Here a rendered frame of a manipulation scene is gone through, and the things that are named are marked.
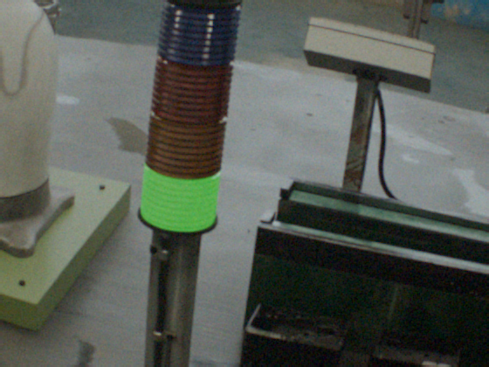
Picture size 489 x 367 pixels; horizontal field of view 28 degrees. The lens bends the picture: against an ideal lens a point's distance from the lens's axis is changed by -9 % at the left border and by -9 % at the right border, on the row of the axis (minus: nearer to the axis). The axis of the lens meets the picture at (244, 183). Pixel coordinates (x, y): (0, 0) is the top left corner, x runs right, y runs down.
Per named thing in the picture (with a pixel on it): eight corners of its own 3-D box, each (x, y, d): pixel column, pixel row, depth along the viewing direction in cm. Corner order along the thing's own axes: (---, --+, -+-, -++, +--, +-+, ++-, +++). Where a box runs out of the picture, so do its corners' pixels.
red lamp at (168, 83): (237, 106, 81) (244, 51, 79) (215, 129, 76) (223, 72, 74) (164, 92, 82) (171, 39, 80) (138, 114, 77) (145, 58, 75)
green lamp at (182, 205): (223, 211, 85) (230, 159, 83) (202, 241, 79) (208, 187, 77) (154, 195, 86) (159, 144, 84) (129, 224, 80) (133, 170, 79)
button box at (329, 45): (430, 94, 131) (436, 58, 132) (430, 79, 124) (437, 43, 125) (306, 65, 134) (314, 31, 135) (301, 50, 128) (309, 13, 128)
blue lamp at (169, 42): (244, 51, 79) (251, -1, 78) (223, 72, 74) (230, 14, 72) (171, 39, 80) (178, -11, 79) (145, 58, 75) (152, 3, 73)
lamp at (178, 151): (230, 159, 83) (237, 106, 81) (208, 187, 77) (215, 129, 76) (159, 144, 84) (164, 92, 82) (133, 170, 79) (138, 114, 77)
